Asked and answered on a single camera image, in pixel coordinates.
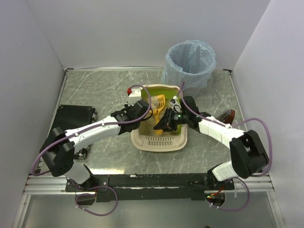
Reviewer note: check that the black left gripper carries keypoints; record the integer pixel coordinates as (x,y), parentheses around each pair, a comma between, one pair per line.
(144,107)

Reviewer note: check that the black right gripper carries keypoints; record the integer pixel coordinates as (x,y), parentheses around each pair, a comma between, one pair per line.
(169,120)

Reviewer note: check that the beige green litter box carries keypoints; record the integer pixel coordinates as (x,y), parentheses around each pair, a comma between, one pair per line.
(161,143)

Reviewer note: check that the orange plastic litter scoop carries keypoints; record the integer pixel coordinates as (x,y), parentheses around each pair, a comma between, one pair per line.
(158,104)

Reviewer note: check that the brown wooden metronome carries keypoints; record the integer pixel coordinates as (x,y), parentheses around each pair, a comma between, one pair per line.
(227,117)

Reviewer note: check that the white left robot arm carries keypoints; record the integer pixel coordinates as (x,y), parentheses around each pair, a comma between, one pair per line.
(60,146)

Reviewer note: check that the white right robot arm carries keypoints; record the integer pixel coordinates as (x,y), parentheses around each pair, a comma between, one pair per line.
(247,153)

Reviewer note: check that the beige cat litter pellets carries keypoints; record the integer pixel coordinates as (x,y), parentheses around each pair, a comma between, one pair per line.
(146,127)

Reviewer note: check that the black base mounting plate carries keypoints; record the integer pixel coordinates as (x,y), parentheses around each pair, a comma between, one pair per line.
(153,186)

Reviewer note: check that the grey bin with blue bag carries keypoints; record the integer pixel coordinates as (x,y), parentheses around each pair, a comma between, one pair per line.
(190,62)

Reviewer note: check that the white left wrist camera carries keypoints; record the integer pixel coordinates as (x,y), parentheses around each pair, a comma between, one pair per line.
(134,95)

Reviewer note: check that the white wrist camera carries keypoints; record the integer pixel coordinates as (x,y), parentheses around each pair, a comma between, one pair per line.
(134,95)
(175,104)

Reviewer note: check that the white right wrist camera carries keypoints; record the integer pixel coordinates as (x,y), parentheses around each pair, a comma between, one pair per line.
(175,104)

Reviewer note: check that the aluminium frame rail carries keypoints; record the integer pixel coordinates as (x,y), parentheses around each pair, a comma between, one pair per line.
(45,185)

